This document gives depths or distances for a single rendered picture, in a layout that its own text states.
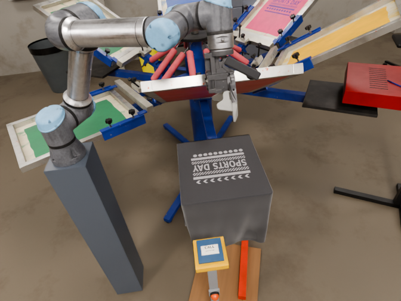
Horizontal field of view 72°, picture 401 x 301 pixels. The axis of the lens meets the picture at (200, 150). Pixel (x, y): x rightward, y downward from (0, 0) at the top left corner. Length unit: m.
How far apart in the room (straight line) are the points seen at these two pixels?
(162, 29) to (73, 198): 0.97
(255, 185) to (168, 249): 1.15
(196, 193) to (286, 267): 1.11
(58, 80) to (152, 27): 4.33
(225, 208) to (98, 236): 0.72
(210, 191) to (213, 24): 0.82
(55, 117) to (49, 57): 3.65
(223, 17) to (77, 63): 0.59
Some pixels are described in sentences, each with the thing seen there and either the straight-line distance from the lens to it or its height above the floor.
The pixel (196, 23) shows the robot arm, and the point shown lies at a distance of 0.85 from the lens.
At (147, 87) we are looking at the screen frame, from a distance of 1.01.
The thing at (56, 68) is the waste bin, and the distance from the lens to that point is 4.93.
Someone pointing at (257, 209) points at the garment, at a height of 0.84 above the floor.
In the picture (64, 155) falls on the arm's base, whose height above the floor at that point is 1.25.
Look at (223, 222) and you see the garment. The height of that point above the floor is 0.77.
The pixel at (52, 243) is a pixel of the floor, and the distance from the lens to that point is 2.73.
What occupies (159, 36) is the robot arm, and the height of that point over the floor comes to 1.77.
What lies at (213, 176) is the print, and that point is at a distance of 1.45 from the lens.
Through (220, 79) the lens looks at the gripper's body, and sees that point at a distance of 0.83.
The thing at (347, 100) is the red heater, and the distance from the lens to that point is 2.00.
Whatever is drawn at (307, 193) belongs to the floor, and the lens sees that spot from 2.73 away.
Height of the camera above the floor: 1.97
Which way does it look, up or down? 39 degrees down
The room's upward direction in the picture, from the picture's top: 6 degrees counter-clockwise
